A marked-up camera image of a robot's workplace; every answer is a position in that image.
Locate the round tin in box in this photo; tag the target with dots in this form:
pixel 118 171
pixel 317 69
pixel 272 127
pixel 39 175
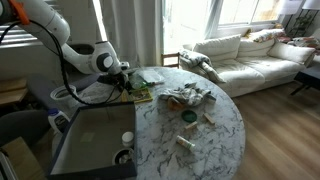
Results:
pixel 123 156

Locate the yellow picture book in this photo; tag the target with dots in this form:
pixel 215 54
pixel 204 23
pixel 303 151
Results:
pixel 137 96

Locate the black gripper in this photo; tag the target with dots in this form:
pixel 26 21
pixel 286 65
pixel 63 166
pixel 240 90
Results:
pixel 119 80

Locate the white lid jar in box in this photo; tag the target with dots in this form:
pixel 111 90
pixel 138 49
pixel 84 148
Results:
pixel 128 139

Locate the folded grey blanket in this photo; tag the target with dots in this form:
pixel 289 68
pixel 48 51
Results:
pixel 200 64

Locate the white sofa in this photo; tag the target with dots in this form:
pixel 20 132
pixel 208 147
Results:
pixel 248 66

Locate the black coffee table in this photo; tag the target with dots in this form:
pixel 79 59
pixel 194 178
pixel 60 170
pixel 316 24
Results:
pixel 309 77

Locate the dark blue cardboard box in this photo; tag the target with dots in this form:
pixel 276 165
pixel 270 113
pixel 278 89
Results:
pixel 92 141

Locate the wooden block right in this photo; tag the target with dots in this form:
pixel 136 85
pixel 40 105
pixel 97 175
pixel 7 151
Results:
pixel 209 118

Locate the wooden block near lid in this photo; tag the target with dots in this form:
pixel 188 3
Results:
pixel 191 125

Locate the crumpled grey white cloth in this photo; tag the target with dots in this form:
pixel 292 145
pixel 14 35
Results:
pixel 190 94

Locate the white bottle blue cap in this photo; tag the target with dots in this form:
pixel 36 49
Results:
pixel 58 120

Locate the clear plastic bag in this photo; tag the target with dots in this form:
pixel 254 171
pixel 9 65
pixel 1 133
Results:
pixel 150 75

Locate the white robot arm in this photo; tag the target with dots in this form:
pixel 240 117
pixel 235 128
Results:
pixel 37 18

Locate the green round lid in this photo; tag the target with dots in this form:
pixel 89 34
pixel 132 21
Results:
pixel 189 116

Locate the wooden chair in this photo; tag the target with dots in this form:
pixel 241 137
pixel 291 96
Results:
pixel 170 60

